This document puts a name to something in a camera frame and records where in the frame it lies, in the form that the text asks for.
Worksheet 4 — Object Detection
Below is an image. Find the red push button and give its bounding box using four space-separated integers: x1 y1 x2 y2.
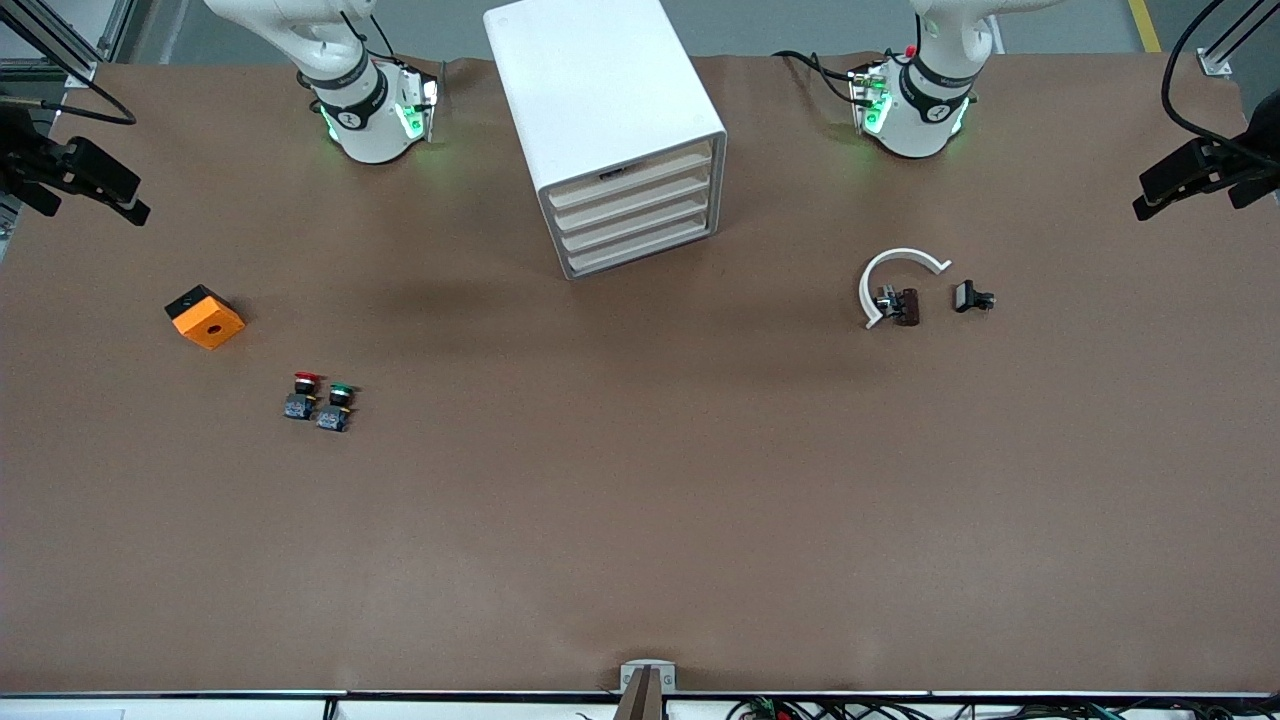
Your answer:
283 371 324 422

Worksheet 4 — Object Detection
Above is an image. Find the beige cabinet drawer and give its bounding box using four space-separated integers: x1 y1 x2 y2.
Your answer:
553 176 714 233
547 142 714 210
559 197 714 254
565 217 716 277

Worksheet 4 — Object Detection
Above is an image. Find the green push button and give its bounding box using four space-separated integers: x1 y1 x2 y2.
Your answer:
316 383 362 434

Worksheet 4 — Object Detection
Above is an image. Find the white drawer cabinet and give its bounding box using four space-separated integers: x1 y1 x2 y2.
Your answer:
484 0 728 281

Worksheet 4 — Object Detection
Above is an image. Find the white curved plastic part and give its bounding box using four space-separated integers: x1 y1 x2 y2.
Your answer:
858 247 953 331

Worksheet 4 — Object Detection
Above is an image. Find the small brown terminal block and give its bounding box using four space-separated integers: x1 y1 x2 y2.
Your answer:
875 286 921 328

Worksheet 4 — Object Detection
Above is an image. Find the brown table cover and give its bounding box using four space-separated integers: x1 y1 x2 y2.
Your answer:
0 52 1280 697

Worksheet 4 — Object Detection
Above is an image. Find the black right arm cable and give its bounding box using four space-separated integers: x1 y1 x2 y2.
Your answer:
0 25 137 127

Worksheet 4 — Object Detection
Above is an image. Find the aluminium frame profile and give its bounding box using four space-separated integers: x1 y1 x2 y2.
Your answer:
0 0 136 87
1198 0 1280 78

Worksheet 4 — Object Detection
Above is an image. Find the orange button enclosure box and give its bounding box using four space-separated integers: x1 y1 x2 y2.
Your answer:
164 284 246 351

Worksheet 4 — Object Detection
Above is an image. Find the black base power cable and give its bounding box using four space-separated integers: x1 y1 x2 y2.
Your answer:
773 50 863 107

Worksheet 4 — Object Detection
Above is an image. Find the bundle of table edge cables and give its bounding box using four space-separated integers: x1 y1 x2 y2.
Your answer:
725 697 1280 720

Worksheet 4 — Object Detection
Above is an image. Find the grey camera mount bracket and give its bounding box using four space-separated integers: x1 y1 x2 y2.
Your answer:
615 660 678 720

